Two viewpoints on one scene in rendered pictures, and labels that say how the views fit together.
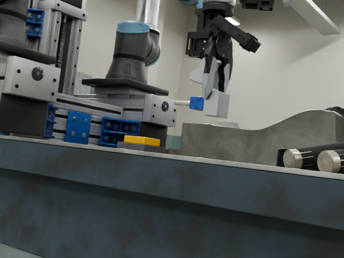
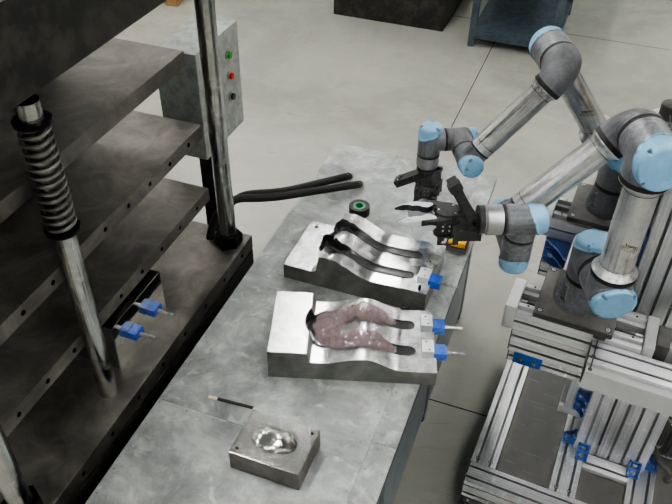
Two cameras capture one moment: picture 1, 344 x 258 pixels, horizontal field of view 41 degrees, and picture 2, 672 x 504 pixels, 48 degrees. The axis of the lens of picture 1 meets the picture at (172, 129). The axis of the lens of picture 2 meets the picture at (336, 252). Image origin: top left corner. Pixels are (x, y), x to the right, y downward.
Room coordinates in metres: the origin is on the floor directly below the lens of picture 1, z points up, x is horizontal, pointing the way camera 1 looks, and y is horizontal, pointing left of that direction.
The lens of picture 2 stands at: (2.98, -0.94, 2.55)
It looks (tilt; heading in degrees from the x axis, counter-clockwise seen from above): 40 degrees down; 164
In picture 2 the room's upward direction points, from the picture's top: 1 degrees clockwise
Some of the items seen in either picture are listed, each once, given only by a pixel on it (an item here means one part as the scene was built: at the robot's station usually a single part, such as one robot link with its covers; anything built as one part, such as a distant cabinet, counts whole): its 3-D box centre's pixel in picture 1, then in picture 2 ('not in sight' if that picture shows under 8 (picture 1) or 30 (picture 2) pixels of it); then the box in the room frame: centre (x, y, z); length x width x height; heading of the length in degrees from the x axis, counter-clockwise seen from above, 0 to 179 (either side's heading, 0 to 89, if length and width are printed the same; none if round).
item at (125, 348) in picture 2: not in sight; (72, 299); (1.09, -1.27, 0.87); 0.50 x 0.27 x 0.17; 54
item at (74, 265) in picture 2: not in sight; (87, 315); (1.42, -1.19, 1.10); 0.05 x 0.05 x 1.30
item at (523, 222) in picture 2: not in sight; (523, 220); (1.71, -0.10, 1.43); 0.11 x 0.08 x 0.09; 76
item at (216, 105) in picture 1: (198, 103); not in sight; (1.05, -0.05, 0.93); 0.13 x 0.05 x 0.05; 54
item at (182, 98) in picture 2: not in sight; (215, 207); (0.53, -0.74, 0.73); 0.30 x 0.22 x 1.47; 144
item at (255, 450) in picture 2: not in sight; (275, 448); (1.78, -0.76, 0.83); 0.20 x 0.15 x 0.07; 54
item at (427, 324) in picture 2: not in sight; (441, 326); (1.48, -0.17, 0.85); 0.13 x 0.05 x 0.05; 71
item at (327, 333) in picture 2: not in sight; (355, 325); (1.45, -0.44, 0.90); 0.26 x 0.18 x 0.08; 71
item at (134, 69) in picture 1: (127, 71); (583, 286); (1.64, 0.18, 1.09); 0.15 x 0.15 x 0.10
